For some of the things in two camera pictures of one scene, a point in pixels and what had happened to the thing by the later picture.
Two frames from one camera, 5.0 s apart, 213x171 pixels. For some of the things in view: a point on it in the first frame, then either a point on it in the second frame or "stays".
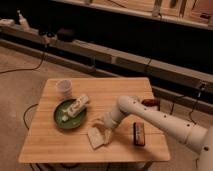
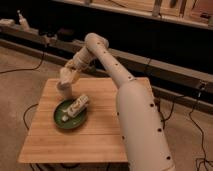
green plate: (62, 118) stays
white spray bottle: (23, 21) stays
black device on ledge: (65, 35) stays
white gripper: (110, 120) -> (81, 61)
